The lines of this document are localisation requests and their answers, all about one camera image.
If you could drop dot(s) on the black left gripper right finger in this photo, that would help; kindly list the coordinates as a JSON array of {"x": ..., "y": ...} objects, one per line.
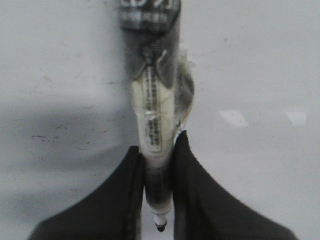
[{"x": 204, "y": 210}]

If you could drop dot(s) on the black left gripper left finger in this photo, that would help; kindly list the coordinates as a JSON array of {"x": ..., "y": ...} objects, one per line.
[{"x": 111, "y": 212}]

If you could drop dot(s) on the white marker with black tape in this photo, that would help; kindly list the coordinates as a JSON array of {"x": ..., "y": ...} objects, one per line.
[{"x": 162, "y": 91}]

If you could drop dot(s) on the white whiteboard with aluminium frame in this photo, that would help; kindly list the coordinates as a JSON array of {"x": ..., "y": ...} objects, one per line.
[{"x": 66, "y": 118}]

